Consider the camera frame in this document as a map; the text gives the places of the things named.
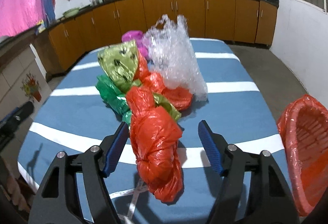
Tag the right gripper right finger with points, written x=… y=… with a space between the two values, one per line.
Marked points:
x=269 y=200

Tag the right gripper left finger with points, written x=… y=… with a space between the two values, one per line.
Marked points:
x=57 y=199

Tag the dark green plastic bag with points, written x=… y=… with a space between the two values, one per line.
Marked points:
x=113 y=97

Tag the large orange plastic bag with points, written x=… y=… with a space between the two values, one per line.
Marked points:
x=154 y=137

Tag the clear bubble wrap sheet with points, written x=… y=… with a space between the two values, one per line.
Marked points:
x=173 y=56

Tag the red trash basket with liner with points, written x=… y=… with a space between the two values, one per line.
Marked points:
x=303 y=130

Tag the flower sticker cabinet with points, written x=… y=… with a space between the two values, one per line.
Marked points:
x=22 y=80

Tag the blue white striped tablecloth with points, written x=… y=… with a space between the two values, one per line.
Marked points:
x=74 y=118

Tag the pink blue hanging blanket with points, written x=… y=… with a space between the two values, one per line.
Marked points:
x=18 y=16

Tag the yellow-green paw print bag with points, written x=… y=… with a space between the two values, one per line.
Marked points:
x=120 y=62

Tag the green basin on counter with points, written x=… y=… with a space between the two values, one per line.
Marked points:
x=71 y=12

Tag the small orange plastic bag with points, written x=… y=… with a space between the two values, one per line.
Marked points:
x=179 y=97

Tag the magenta plastic bag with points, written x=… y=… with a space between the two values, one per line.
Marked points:
x=138 y=37

